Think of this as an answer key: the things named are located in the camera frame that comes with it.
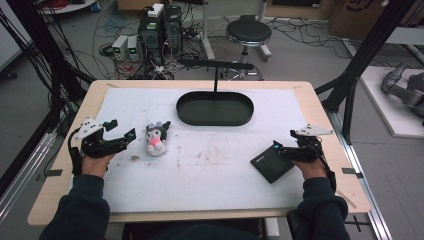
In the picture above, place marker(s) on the black rectangular case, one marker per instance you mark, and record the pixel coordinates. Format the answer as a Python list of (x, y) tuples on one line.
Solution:
[(270, 165)]

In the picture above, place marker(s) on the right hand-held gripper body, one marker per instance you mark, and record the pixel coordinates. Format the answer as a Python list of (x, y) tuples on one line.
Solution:
[(308, 146)]

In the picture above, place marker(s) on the grey tape strip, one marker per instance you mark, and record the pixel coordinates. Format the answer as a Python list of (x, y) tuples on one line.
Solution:
[(53, 173), (351, 171)]

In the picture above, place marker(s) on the person's right hand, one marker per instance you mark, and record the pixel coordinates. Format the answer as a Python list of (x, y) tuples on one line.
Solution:
[(311, 169)]

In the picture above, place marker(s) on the black metal frame post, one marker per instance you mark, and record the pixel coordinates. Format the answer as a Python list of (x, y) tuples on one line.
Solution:
[(363, 50)]

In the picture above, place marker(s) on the brown cardboard box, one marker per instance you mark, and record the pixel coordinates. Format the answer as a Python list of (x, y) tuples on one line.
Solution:
[(356, 16)]

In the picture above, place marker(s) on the black oval tray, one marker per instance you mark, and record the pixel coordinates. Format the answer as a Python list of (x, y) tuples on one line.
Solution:
[(215, 110)]

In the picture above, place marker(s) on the person's left hand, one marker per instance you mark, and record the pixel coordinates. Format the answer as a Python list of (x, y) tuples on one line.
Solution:
[(95, 165)]

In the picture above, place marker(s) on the black round stool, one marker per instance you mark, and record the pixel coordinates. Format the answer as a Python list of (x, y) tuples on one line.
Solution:
[(248, 32)]

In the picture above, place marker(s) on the white platform board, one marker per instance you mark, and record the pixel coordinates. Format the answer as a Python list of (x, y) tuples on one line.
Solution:
[(390, 113)]

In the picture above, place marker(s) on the white box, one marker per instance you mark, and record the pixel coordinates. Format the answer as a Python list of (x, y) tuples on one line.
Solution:
[(155, 10)]

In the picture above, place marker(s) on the black and pink plush toy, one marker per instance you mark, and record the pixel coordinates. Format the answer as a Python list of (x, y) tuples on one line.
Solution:
[(156, 140)]

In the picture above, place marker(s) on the black T-shaped stand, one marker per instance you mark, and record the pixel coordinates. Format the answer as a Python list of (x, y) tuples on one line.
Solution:
[(216, 65)]

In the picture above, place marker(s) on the black computer tower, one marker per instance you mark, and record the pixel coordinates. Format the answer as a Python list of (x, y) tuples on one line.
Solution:
[(172, 26), (150, 31)]

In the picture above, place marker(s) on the white foam mat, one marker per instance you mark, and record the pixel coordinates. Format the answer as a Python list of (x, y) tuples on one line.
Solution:
[(200, 181)]

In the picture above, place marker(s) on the aluminium rail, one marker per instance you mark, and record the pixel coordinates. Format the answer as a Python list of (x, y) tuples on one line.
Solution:
[(23, 173), (363, 173)]

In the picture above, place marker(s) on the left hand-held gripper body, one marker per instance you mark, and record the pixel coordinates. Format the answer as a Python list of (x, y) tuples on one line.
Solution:
[(95, 145)]

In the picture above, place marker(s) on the grey power supply unit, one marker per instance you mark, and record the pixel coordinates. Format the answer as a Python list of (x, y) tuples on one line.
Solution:
[(120, 46), (132, 48)]

